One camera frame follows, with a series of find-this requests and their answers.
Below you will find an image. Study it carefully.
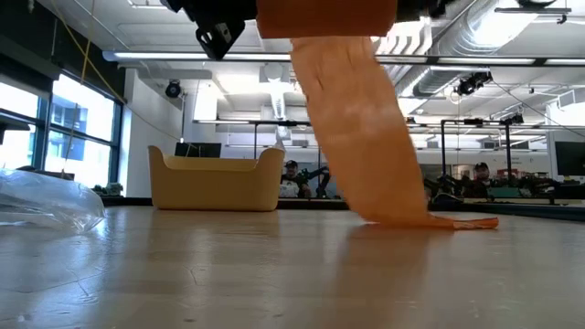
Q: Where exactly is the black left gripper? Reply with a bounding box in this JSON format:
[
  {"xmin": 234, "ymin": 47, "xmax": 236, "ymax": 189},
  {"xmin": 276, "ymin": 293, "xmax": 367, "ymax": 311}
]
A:
[{"xmin": 159, "ymin": 0, "xmax": 258, "ymax": 61}]

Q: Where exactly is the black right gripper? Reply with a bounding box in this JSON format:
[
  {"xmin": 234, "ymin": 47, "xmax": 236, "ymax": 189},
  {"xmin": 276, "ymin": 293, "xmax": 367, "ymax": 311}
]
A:
[{"xmin": 396, "ymin": 0, "xmax": 459, "ymax": 23}]

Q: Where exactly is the orange elastic bandage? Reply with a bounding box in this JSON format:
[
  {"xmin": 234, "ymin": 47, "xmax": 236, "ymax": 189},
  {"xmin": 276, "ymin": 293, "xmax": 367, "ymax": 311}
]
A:
[{"xmin": 254, "ymin": 0, "xmax": 500, "ymax": 231}]

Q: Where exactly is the clear plastic zip bag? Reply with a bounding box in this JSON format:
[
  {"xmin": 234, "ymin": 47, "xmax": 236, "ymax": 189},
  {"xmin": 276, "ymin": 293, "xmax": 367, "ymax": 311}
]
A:
[{"xmin": 0, "ymin": 167, "xmax": 107, "ymax": 237}]

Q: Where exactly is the long ceiling light bar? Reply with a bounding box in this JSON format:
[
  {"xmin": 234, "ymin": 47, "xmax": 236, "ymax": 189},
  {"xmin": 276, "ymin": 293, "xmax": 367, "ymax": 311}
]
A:
[{"xmin": 102, "ymin": 48, "xmax": 585, "ymax": 67}]

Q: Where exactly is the black computer monitor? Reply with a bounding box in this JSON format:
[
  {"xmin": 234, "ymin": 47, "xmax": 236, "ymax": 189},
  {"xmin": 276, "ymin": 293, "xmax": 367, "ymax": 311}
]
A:
[
  {"xmin": 554, "ymin": 140, "xmax": 585, "ymax": 177},
  {"xmin": 174, "ymin": 142, "xmax": 223, "ymax": 159}
]

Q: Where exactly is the yellow plastic bin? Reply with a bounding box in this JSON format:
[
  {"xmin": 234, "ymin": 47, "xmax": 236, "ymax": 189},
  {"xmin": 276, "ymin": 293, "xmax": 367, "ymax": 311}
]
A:
[{"xmin": 147, "ymin": 144, "xmax": 286, "ymax": 213}]

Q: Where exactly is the person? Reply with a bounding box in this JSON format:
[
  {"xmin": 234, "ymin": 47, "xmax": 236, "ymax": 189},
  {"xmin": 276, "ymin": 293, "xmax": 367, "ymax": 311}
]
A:
[
  {"xmin": 278, "ymin": 159, "xmax": 313, "ymax": 199},
  {"xmin": 470, "ymin": 161, "xmax": 495, "ymax": 198}
]

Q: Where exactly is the small potted plant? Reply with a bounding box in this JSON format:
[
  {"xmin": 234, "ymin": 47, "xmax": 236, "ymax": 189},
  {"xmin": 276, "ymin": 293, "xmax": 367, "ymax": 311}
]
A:
[{"xmin": 93, "ymin": 182, "xmax": 124, "ymax": 196}]

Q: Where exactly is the silver ribbed air duct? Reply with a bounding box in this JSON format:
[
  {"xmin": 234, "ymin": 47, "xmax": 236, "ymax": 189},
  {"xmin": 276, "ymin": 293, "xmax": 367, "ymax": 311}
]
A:
[{"xmin": 378, "ymin": 0, "xmax": 517, "ymax": 100}]

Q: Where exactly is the white ceiling duct fitting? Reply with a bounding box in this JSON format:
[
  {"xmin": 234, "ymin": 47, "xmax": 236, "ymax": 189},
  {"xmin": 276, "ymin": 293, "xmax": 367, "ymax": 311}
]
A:
[{"xmin": 259, "ymin": 62, "xmax": 298, "ymax": 121}]

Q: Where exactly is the black background station frame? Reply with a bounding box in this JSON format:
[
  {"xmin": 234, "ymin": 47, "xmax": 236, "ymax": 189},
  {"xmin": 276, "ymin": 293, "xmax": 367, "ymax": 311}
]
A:
[
  {"xmin": 440, "ymin": 117, "xmax": 526, "ymax": 180},
  {"xmin": 252, "ymin": 120, "xmax": 321, "ymax": 168}
]

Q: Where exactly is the yellow cable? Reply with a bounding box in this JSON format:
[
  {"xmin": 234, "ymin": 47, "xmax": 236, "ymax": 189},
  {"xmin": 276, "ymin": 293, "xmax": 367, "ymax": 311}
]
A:
[{"xmin": 49, "ymin": 0, "xmax": 127, "ymax": 184}]

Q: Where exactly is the large window with frame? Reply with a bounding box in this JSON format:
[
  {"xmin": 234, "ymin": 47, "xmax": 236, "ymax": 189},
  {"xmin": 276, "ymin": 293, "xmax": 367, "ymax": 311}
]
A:
[{"xmin": 0, "ymin": 72, "xmax": 124, "ymax": 193}]

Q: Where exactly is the black aluminium frame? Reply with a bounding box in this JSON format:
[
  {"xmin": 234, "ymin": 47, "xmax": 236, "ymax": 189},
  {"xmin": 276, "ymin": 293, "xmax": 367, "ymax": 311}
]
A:
[{"xmin": 98, "ymin": 195, "xmax": 585, "ymax": 223}]

